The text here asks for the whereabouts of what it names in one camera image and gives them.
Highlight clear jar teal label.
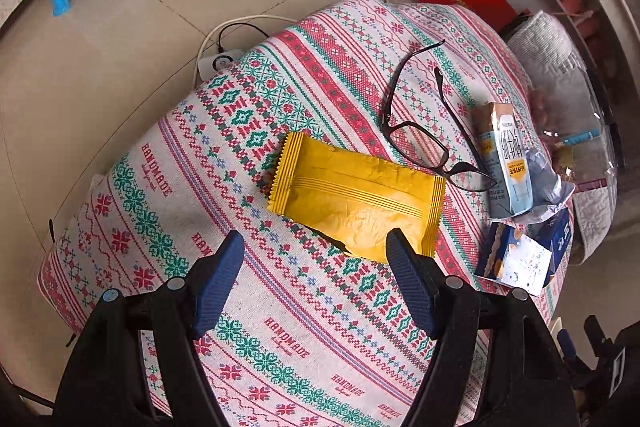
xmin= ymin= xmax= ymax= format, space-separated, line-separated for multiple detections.
xmin=530 ymin=67 xmax=621 ymax=148

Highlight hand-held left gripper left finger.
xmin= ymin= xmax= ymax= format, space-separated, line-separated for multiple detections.
xmin=52 ymin=229 xmax=246 ymax=427

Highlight white power strip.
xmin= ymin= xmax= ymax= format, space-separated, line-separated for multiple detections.
xmin=197 ymin=49 xmax=246 ymax=84

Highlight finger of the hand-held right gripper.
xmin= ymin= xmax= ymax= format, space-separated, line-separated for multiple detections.
xmin=557 ymin=329 xmax=576 ymax=360
xmin=584 ymin=314 xmax=612 ymax=360

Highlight blue cardboard snack box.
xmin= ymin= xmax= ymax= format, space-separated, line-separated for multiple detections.
xmin=474 ymin=207 xmax=573 ymax=298

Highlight patterned knit-print tablecloth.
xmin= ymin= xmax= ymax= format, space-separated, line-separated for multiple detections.
xmin=37 ymin=0 xmax=576 ymax=427

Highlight white power cable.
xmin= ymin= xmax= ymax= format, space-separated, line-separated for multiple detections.
xmin=192 ymin=13 xmax=293 ymax=85

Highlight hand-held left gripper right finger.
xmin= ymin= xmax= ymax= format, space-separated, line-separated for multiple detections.
xmin=385 ymin=228 xmax=583 ymax=427

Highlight beige blue milk carton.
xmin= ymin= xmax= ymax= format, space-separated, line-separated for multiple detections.
xmin=470 ymin=103 xmax=533 ymax=219

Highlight yellow snack wrapper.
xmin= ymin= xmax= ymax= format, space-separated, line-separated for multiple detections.
xmin=266 ymin=132 xmax=447 ymax=264

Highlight clear jar purple label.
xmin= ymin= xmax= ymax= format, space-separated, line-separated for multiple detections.
xmin=550 ymin=142 xmax=626 ymax=198

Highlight black frame eyeglasses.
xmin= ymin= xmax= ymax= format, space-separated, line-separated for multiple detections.
xmin=381 ymin=40 xmax=499 ymax=192

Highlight black power cable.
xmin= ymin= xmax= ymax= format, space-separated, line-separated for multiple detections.
xmin=217 ymin=23 xmax=273 ymax=52

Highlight grey plastic wrapper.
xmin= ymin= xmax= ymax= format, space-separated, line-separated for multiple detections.
xmin=520 ymin=147 xmax=576 ymax=228

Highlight grey quilted chaise cover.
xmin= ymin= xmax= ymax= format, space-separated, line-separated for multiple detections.
xmin=505 ymin=11 xmax=621 ymax=265

